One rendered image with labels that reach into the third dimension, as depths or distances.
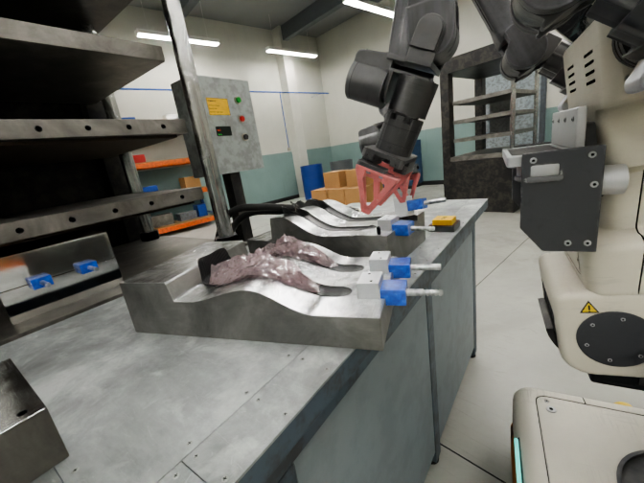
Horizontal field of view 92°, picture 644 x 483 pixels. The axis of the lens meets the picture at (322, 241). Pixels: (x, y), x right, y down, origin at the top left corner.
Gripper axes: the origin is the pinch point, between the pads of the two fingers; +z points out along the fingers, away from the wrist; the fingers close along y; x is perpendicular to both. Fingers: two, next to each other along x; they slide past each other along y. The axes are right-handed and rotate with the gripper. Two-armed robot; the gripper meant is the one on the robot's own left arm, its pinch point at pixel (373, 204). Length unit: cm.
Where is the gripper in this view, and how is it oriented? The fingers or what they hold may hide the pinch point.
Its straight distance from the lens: 53.8
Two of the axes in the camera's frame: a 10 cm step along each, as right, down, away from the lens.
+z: -2.6, 8.5, 4.5
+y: -4.5, 3.0, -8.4
